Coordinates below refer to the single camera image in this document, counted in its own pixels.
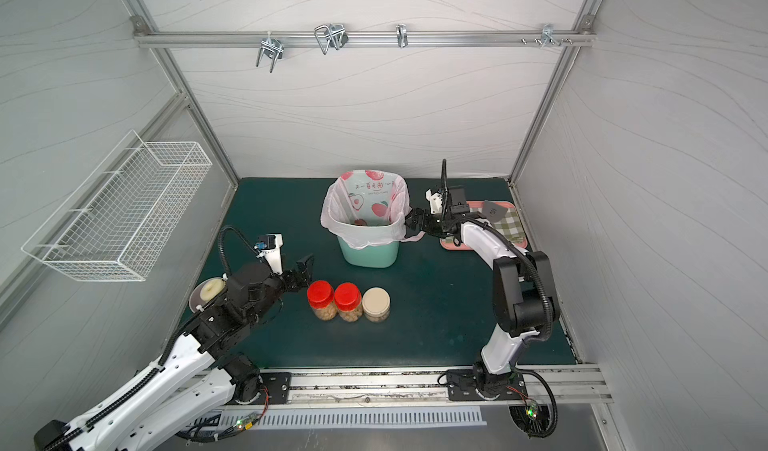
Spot beige jar lid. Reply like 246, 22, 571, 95
362, 287, 391, 306

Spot glass peanut jar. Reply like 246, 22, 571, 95
363, 302, 391, 323

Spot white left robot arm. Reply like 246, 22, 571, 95
34, 251, 314, 450

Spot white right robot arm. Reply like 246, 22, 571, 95
405, 208, 559, 400

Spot red lid peanut jar left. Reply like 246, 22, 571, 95
307, 280, 338, 321

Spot mint green trash bin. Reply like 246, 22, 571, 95
337, 237, 400, 269

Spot pink white plastic bin bag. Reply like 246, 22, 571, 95
320, 170, 424, 250

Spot green white checkered cloth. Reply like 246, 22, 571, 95
479, 206, 526, 243

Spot pink plastic tray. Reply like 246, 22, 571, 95
439, 200, 529, 253

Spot cream round buns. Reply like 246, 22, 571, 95
198, 278, 226, 303

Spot grey bowl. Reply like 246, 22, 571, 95
188, 277, 226, 313

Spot metal hook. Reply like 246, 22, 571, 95
395, 24, 408, 49
256, 35, 284, 73
313, 23, 349, 55
520, 24, 573, 49

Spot aluminium crossbar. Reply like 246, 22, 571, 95
134, 28, 597, 49

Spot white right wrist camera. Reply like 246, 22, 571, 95
425, 188, 448, 218

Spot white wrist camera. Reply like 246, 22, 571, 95
254, 234, 283, 275
425, 188, 448, 218

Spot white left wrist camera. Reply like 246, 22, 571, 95
254, 234, 283, 275

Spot steel spatula wooden handle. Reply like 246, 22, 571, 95
481, 201, 509, 223

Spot white slotted cable duct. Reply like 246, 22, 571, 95
253, 406, 487, 430

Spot white wire basket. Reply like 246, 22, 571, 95
21, 131, 212, 282

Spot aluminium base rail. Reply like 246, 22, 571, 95
262, 364, 613, 408

